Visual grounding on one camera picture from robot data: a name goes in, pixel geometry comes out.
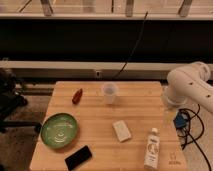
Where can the white ceramic cup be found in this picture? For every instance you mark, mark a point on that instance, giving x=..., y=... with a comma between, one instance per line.
x=109, y=91

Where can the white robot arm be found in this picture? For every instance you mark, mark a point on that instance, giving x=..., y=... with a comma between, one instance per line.
x=189, y=82

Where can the white soap bar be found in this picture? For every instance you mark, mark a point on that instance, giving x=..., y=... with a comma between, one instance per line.
x=121, y=130

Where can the green plate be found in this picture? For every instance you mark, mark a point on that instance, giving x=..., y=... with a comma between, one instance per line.
x=59, y=130

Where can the black smartphone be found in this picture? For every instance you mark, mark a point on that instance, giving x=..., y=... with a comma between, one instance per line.
x=78, y=158

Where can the blue connector box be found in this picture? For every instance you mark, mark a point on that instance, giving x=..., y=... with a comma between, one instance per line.
x=179, y=121

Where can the white plastic bottle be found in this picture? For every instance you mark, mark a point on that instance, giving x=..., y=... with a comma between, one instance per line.
x=152, y=151

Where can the black office chair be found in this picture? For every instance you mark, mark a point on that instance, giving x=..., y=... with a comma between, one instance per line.
x=10, y=99

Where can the white wall outlet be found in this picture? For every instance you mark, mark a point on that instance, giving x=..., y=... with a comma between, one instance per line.
x=98, y=74

